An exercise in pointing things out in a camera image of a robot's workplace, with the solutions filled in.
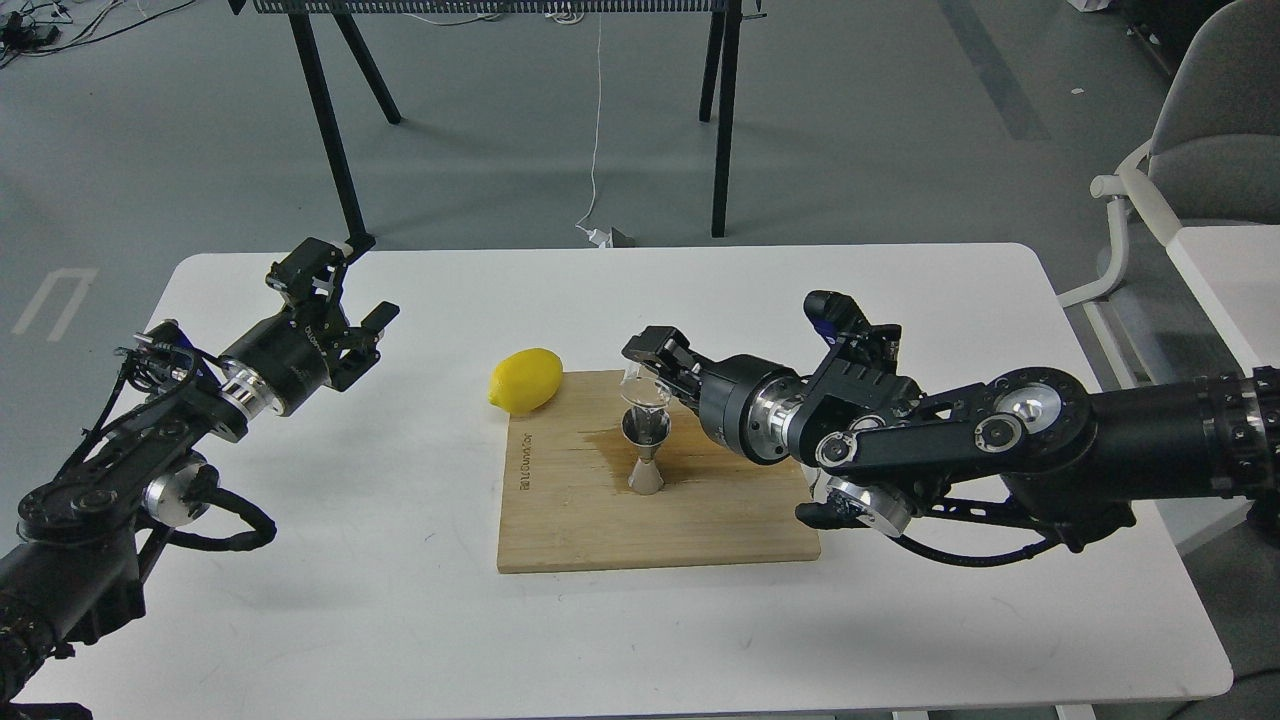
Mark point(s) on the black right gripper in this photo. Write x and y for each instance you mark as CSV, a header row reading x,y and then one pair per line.
x,y
743,402

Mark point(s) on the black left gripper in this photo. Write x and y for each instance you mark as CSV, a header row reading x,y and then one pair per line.
x,y
286,351

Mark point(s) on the small clear glass cup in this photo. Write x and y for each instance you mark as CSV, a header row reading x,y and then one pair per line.
x,y
643,392

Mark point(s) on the steel double jigger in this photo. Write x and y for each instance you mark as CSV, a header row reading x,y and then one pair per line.
x,y
646,428

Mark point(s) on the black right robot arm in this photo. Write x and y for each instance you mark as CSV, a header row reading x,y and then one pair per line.
x,y
982,475

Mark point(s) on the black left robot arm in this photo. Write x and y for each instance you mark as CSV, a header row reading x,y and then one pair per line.
x,y
136,483

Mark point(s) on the yellow lemon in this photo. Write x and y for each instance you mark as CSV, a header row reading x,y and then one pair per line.
x,y
526,380

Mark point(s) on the bamboo cutting board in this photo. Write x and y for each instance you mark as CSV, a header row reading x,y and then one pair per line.
x,y
566,504

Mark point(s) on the grey office chair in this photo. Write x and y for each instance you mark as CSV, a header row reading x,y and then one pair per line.
x,y
1212,161

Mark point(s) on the black metal table frame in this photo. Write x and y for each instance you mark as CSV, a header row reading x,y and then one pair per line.
x,y
532,91

